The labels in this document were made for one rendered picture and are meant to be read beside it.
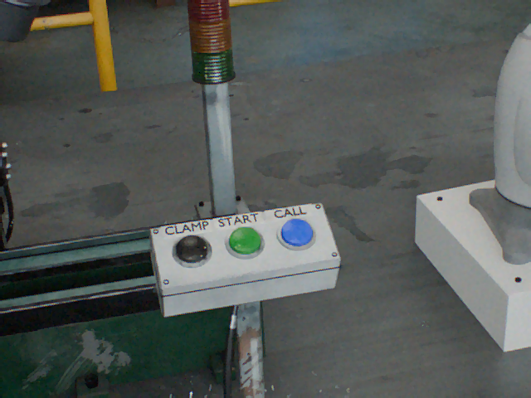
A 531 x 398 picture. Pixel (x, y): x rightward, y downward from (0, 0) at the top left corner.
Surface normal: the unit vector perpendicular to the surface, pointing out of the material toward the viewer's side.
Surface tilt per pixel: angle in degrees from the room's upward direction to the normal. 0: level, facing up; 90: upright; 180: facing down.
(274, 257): 23
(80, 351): 90
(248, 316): 90
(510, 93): 87
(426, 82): 0
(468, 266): 90
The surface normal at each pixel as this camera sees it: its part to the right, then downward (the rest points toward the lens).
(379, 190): -0.04, -0.88
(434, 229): -0.97, 0.16
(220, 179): 0.23, 0.46
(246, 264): 0.05, -0.62
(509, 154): -0.88, 0.33
